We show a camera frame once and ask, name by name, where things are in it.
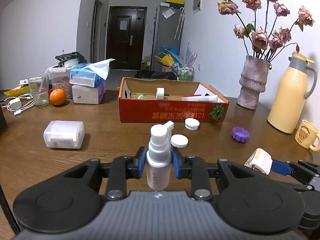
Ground black bag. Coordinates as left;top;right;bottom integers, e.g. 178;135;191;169
135;70;177;80

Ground pink textured vase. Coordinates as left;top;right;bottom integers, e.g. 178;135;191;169
237;55;270;110

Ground orange cardboard box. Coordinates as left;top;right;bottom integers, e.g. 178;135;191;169
118;77;229;123

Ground white spray bottle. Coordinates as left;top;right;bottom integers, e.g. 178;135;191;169
146;121;174;191

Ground cream bear mug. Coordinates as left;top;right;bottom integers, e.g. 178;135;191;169
295;120;319;152

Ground white tape roll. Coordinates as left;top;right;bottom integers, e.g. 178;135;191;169
156;87;165;100

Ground dried pink roses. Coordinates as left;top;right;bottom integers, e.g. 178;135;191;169
216;0;315;63

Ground grey refrigerator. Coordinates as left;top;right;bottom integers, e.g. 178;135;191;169
151;5;183;72

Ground wire rack with bottles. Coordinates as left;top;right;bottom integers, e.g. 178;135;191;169
172;63;194;81

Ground white round lid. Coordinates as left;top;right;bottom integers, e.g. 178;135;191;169
171;134;189;148

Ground translucent white plastic box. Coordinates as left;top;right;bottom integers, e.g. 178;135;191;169
43;120;85;150

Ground white charger with cable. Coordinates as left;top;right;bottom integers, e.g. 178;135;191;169
1;93;35;116

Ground orange fruit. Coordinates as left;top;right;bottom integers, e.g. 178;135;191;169
49;89;66;106

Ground green bottle in box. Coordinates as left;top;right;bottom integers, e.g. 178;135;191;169
136;93;148;100

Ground cream thermos jug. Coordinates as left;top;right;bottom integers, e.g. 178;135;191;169
267;53;317;134

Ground white ribbed bottle cap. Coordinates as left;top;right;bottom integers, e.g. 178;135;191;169
184;118;200;131

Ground clear container with nuts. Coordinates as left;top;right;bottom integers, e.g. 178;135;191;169
49;66;73;99

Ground dark brown door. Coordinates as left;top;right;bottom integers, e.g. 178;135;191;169
106;6;147;70

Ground black and white appliance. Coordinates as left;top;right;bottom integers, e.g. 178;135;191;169
55;51;87;67

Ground clear glass with straw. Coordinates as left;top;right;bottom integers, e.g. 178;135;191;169
28;68;49;107

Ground purple ribbed lid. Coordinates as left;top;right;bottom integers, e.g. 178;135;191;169
232;127;250;143

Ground blue tissue pack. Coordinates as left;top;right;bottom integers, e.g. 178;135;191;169
69;59;114;88

